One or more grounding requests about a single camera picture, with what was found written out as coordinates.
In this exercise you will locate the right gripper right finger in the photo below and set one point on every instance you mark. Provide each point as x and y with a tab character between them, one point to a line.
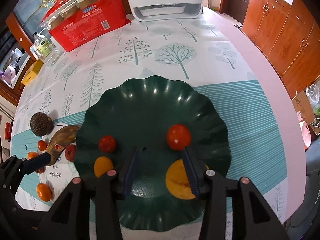
252	216

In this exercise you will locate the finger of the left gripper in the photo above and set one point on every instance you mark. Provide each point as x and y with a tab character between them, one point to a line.
15	168

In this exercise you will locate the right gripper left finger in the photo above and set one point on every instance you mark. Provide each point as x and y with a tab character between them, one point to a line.
68	217

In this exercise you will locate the large orange tangerine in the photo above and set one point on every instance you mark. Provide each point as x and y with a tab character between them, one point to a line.
44	192

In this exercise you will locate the dark brown avocado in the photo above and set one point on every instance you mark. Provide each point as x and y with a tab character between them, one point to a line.
41	124

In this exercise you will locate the overripe brown banana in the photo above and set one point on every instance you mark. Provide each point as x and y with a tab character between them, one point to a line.
60	140

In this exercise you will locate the yellow orange kumquat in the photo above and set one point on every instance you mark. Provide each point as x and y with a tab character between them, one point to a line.
102	165

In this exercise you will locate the yellow striped melon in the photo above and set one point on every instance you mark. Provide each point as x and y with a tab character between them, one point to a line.
179	184

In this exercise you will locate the large red tomato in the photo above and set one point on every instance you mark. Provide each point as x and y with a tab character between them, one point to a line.
178	137

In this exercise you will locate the small orange tangerine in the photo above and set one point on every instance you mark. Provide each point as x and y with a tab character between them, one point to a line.
32	155

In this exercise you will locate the red lychee fruit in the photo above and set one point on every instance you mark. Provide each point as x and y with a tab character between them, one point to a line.
40	170

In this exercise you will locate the red hawthorn fruit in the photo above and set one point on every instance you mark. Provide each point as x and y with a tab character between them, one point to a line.
70	151

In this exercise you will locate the small red cherry tomato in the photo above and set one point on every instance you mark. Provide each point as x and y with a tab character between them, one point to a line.
41	145

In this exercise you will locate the tree patterned tablecloth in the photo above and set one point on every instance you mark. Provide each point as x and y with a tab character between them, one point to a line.
192	51

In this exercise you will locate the yellow cardboard box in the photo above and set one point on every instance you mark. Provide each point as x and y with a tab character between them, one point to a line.
32	72

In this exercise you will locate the clear glass cup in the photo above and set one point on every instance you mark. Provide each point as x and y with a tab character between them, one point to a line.
52	57

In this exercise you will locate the clear oil bottle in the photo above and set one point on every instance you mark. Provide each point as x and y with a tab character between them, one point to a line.
43	46

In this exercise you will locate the cardboard box on floor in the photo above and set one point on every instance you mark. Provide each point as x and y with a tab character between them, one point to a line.
303	108

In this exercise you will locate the dark green scalloped plate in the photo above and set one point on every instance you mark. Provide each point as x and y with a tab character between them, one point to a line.
138	114

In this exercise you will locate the red paper cup package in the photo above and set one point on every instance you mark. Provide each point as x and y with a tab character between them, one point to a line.
73	23

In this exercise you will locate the wooden cabinet row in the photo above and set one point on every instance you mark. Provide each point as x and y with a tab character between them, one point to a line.
288	35

